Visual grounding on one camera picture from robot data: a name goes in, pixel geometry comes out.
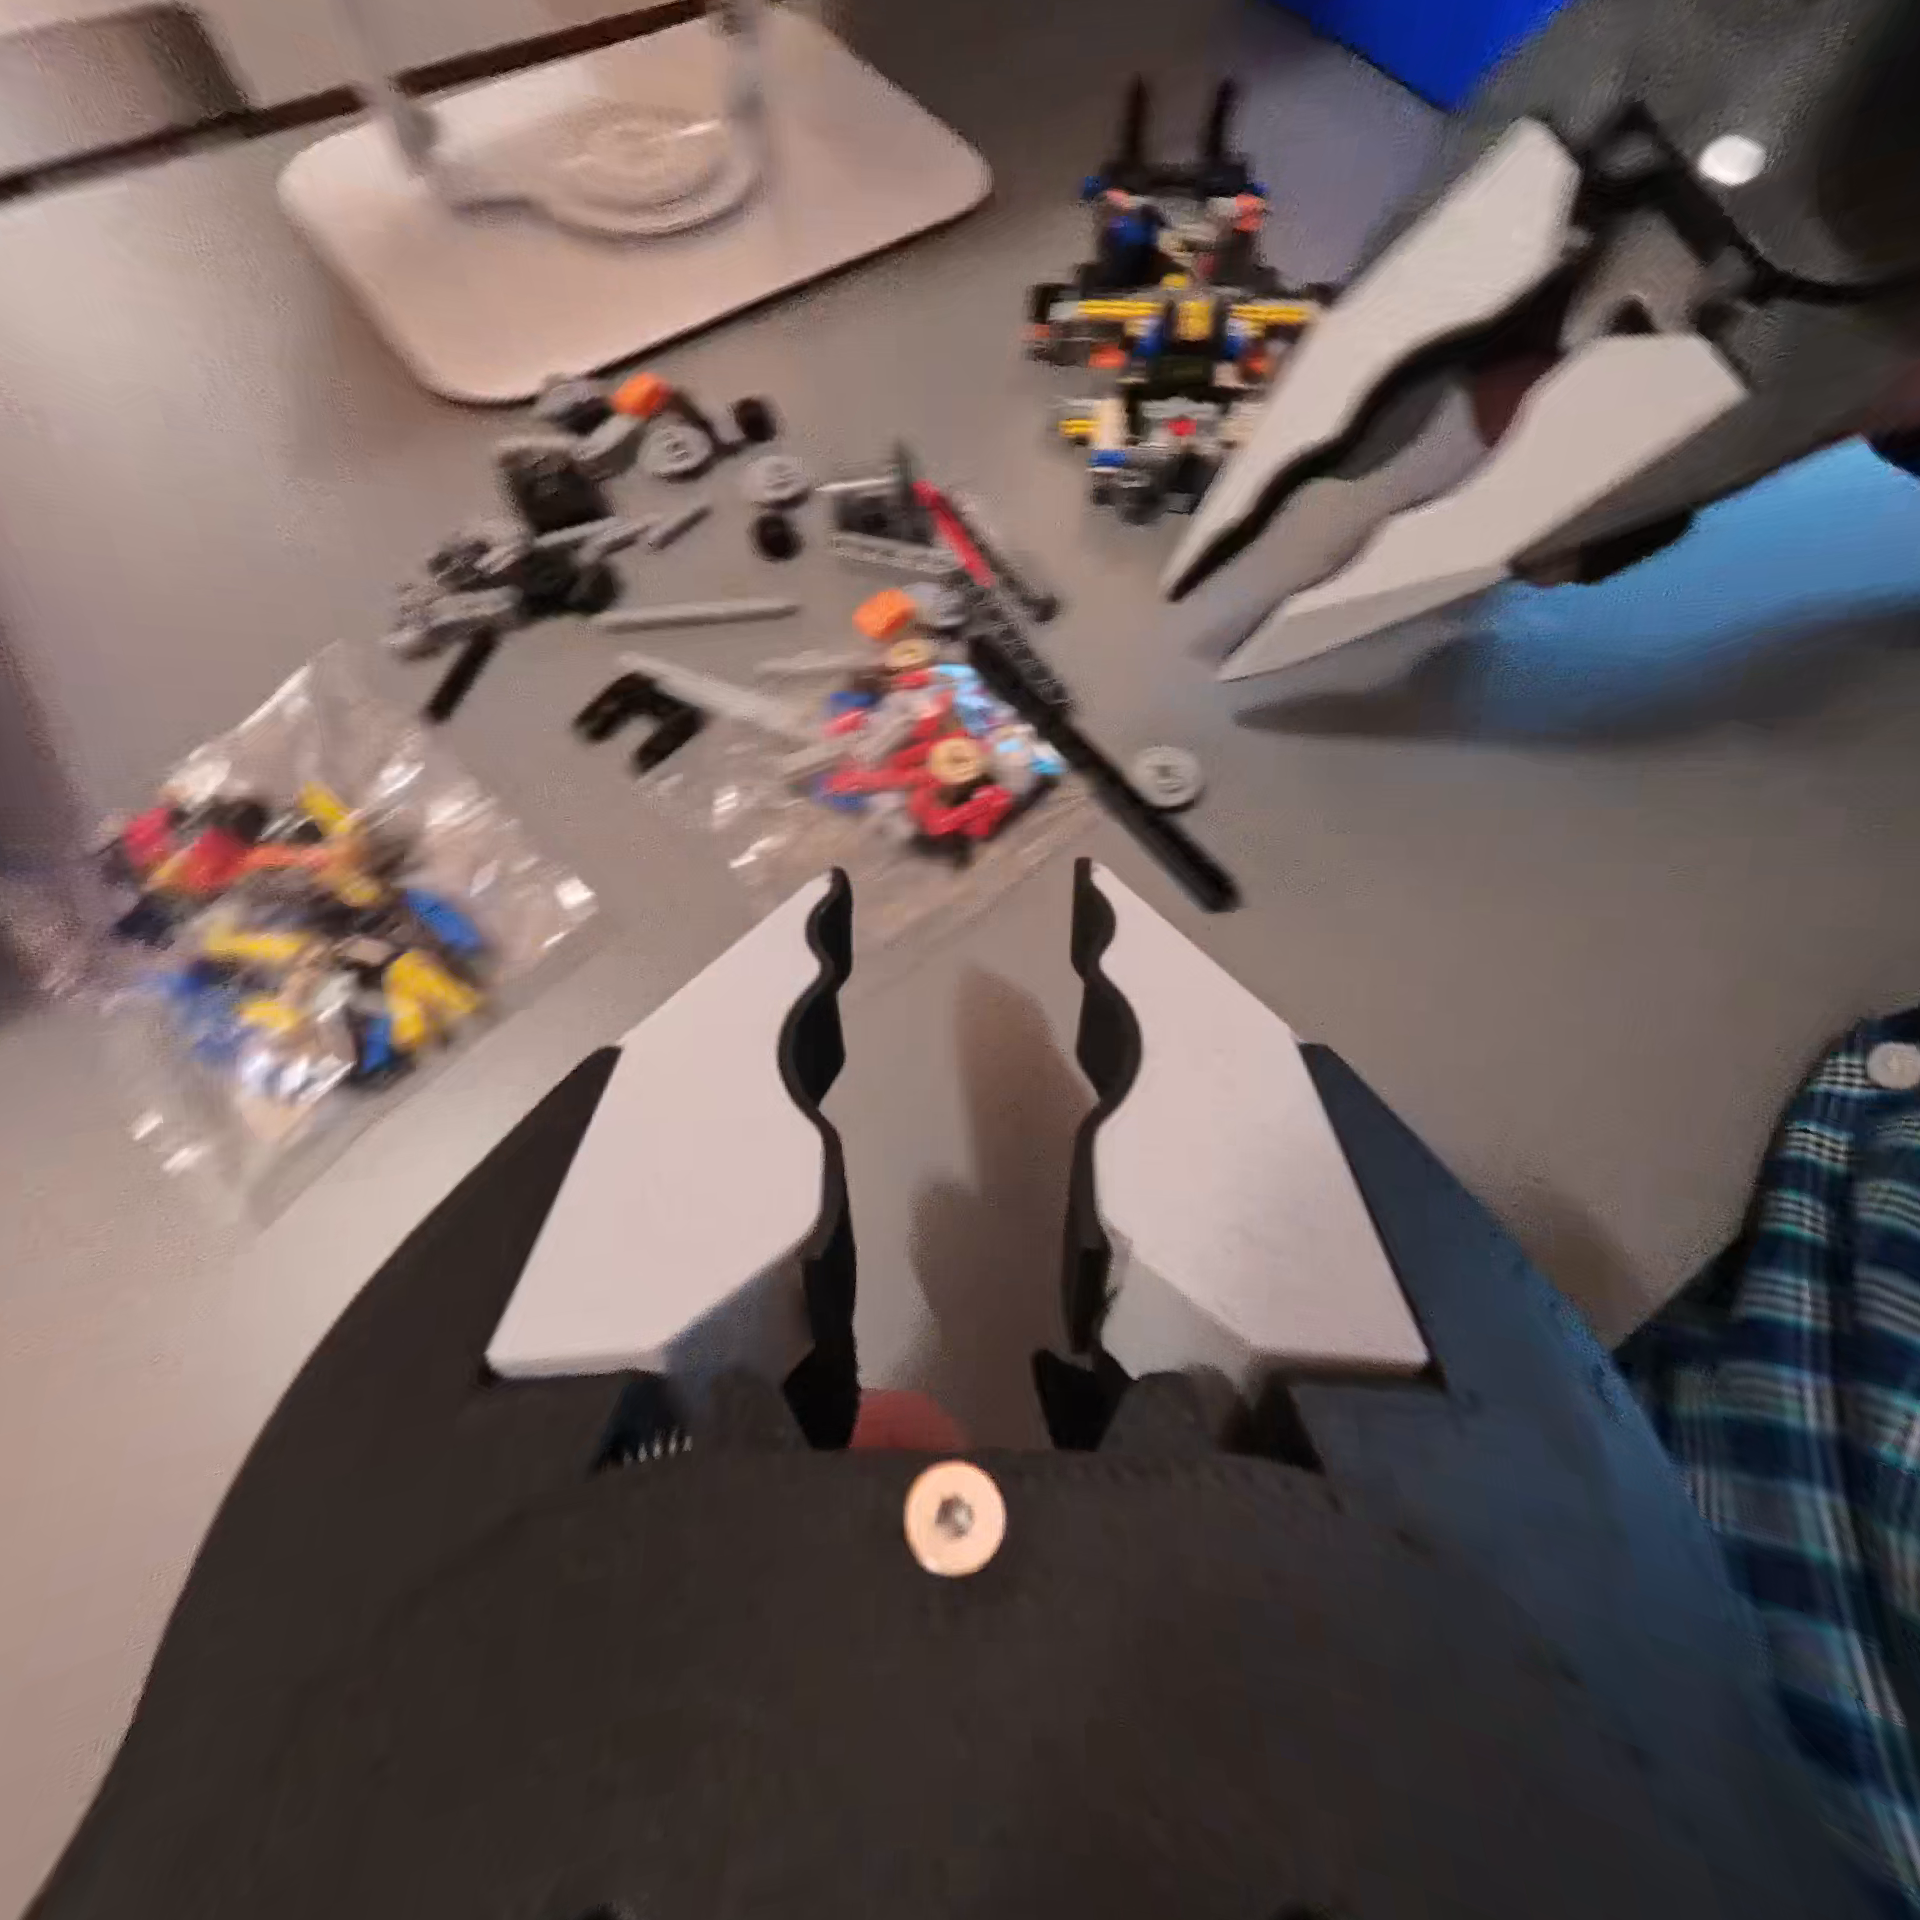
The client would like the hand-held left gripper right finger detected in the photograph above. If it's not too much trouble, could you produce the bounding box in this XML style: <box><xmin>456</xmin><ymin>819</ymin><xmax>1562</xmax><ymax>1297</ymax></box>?
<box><xmin>1031</xmin><ymin>857</ymin><xmax>1433</xmax><ymax>1451</ymax></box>

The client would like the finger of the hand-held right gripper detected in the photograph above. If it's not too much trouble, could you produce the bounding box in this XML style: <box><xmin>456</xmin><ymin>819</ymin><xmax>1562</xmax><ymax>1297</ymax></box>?
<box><xmin>1159</xmin><ymin>117</ymin><xmax>1589</xmax><ymax>601</ymax></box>
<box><xmin>1216</xmin><ymin>329</ymin><xmax>1753</xmax><ymax>684</ymax></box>

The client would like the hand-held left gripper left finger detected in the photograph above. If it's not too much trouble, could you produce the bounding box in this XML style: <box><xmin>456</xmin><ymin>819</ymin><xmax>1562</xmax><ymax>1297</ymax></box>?
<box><xmin>483</xmin><ymin>865</ymin><xmax>864</xmax><ymax>1451</ymax></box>

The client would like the bag of red lego pins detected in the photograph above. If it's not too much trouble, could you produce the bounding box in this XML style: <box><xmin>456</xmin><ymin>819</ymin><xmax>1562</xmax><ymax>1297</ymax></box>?
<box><xmin>705</xmin><ymin>592</ymin><xmax>1105</xmax><ymax>940</ymax></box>

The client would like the partly built lego model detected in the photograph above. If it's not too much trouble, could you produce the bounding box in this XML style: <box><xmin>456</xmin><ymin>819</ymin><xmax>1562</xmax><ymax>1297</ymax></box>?
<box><xmin>1025</xmin><ymin>76</ymin><xmax>1335</xmax><ymax>523</ymax></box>

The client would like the long black lego beam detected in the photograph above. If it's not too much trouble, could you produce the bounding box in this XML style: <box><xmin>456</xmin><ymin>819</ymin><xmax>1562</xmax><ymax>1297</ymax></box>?
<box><xmin>952</xmin><ymin>592</ymin><xmax>1243</xmax><ymax>913</ymax></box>

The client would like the black forked lego piece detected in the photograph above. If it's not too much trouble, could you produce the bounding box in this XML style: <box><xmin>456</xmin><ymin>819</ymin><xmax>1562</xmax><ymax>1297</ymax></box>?
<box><xmin>575</xmin><ymin>669</ymin><xmax>707</xmax><ymax>777</ymax></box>

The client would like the red lego axle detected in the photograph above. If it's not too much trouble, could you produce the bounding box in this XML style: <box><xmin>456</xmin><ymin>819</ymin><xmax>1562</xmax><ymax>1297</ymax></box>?
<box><xmin>911</xmin><ymin>478</ymin><xmax>1038</xmax><ymax>593</ymax></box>

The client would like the pile of grey lego pieces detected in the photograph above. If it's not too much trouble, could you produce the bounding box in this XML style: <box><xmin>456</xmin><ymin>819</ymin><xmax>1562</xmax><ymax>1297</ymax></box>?
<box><xmin>379</xmin><ymin>367</ymin><xmax>826</xmax><ymax>724</ymax></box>

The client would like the blue box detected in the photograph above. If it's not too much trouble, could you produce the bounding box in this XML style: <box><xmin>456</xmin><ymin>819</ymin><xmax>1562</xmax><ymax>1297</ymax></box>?
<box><xmin>1271</xmin><ymin>0</ymin><xmax>1568</xmax><ymax>110</ymax></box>

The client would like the bag of yellow blue pieces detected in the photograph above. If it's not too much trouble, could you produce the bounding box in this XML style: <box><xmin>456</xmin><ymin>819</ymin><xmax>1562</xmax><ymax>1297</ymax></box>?
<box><xmin>83</xmin><ymin>641</ymin><xmax>606</xmax><ymax>1216</ymax></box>

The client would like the blue plaid shirt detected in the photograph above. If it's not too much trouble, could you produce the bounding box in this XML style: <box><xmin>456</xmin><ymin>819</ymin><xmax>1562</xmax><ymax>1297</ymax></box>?
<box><xmin>1611</xmin><ymin>1007</ymin><xmax>1920</xmax><ymax>1920</ymax></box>

